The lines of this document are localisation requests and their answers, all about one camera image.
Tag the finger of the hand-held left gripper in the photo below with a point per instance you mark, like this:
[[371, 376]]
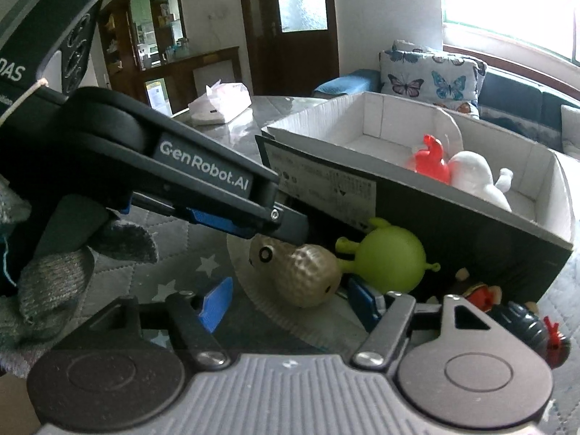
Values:
[[222, 224], [204, 170]]

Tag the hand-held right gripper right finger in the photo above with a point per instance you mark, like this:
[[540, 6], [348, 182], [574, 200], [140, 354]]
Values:
[[364, 301]]

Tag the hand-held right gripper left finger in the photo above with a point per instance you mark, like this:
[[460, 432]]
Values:
[[216, 301]]

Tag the beige peanut toy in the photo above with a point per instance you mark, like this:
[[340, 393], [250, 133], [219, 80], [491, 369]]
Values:
[[303, 274]]

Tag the black cardboard box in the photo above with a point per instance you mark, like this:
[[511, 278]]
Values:
[[453, 235]]

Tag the glossy grey desktop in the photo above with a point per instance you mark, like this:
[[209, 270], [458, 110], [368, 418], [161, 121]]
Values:
[[272, 111]]

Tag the person's left hand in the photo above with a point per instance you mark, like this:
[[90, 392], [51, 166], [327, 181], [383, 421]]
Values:
[[50, 290]]

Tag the green alien toy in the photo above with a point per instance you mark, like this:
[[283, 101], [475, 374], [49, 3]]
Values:
[[394, 260]]

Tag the grey star-print mat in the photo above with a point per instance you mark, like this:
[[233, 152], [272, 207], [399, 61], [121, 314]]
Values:
[[181, 263]]

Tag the white tissue pack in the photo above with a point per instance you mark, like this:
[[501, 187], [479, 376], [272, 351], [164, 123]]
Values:
[[222, 102]]

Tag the dark wooden display cabinet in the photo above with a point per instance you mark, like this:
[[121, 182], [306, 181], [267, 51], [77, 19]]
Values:
[[149, 45]]

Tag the red and brown toy figure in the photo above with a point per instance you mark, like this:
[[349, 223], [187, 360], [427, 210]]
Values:
[[482, 292]]

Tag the dark wooden door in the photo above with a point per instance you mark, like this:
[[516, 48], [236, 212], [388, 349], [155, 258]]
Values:
[[290, 40]]

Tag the red rubber toy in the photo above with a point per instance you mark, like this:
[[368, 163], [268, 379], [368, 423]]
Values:
[[430, 161]]

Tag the dark blue round toy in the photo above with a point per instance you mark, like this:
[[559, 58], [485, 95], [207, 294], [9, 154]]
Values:
[[525, 326]]

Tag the blue folded towel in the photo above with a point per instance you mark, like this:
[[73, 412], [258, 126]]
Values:
[[346, 82]]

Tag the white rubber toy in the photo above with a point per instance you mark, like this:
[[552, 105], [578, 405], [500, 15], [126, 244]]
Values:
[[475, 176]]

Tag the brown cardboard piece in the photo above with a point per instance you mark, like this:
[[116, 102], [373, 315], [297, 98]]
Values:
[[13, 405]]

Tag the butterfly print pillow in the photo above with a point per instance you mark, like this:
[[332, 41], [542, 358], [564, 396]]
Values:
[[430, 79]]

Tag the dark blue sofa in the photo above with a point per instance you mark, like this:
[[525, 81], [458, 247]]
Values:
[[521, 104]]

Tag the white pillow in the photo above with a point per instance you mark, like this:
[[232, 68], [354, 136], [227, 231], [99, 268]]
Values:
[[572, 129]]

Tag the bright window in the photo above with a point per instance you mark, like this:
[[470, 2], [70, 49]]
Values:
[[512, 4]]

